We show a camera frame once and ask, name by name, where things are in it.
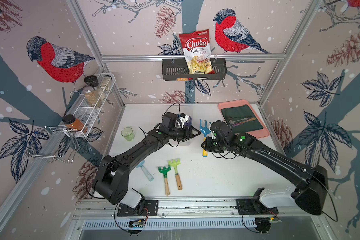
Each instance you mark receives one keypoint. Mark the light blue fork pale handle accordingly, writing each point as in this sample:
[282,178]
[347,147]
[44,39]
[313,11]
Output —
[145,171]

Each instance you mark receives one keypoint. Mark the dark green cloth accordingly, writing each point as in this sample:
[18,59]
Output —
[237,113]

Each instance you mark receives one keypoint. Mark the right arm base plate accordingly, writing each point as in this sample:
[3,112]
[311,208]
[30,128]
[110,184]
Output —
[253,205]

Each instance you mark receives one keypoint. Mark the pink tray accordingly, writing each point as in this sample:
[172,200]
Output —
[257,134]

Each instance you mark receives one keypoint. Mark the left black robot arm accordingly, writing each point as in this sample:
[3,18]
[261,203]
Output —
[112,177]

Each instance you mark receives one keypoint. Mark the lime green rake wooden handle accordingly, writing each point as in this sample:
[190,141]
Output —
[174,164]

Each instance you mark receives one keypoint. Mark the pale spice jar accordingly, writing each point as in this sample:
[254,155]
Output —
[106,83]

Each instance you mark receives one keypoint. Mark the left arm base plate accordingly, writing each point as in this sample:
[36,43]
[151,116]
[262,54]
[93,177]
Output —
[143,209]

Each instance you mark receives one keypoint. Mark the beige spice jar silver lid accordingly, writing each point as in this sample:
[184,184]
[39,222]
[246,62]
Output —
[92,97]

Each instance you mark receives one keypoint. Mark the orange spice jar black lid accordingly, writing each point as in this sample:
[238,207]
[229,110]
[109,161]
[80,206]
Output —
[71,122]

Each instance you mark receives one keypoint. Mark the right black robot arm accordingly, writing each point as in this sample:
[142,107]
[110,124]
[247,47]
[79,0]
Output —
[311,182]

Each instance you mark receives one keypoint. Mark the metal spoon on cloth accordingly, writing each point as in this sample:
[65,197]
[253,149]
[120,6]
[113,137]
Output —
[241,121]

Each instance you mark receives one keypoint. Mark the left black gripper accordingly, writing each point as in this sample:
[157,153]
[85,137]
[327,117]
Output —
[191,135]

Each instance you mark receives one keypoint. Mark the wire hook rack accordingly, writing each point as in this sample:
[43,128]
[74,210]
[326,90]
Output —
[62,145]

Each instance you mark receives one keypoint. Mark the clear plastic storage box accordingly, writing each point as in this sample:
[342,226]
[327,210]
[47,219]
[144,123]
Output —
[179,130]

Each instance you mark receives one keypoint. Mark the dark green rake wooden handle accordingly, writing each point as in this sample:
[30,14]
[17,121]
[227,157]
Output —
[164,171]

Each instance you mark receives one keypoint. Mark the blue fork rake yellow handle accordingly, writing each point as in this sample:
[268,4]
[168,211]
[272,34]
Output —
[204,128]

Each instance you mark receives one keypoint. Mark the black wall basket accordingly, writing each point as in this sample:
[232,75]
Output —
[176,69]

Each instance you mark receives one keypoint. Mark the green plastic cup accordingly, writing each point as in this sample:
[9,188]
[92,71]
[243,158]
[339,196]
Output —
[128,134]

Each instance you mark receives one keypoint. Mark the Chuba cassava chips bag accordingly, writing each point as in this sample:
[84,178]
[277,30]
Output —
[197,52]

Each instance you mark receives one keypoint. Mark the white wire shelf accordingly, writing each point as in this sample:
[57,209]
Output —
[89,116]

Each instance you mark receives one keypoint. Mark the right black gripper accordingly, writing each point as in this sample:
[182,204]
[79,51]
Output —
[206,145]

